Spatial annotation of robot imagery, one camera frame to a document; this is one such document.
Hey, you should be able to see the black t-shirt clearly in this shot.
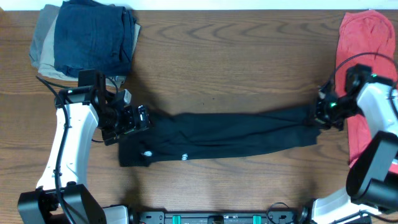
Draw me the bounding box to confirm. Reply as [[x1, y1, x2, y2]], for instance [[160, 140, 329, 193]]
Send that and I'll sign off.
[[119, 105, 321, 167]]

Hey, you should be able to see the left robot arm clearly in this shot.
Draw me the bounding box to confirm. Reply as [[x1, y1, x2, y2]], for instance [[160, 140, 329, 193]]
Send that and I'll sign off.
[[17, 86, 150, 223]]

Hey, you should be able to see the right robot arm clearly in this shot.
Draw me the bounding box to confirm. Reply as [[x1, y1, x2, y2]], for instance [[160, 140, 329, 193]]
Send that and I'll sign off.
[[298, 64, 397, 223]]

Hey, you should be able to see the red t-shirt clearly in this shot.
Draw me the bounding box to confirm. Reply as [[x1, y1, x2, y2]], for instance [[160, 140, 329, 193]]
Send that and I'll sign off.
[[335, 10, 397, 167]]

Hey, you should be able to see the folded navy blue garment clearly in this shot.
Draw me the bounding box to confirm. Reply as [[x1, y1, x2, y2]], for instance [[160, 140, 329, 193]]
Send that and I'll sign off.
[[53, 0, 136, 78]]

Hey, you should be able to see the folded grey garment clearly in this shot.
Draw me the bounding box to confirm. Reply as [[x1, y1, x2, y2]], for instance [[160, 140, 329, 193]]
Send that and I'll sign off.
[[29, 4, 60, 68]]

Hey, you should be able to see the left black cable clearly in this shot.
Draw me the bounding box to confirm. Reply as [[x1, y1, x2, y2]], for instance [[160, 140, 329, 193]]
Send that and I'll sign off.
[[35, 75, 119, 224]]

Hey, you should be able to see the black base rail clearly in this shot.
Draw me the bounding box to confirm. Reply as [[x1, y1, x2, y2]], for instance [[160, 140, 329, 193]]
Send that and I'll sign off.
[[102, 205, 374, 224]]

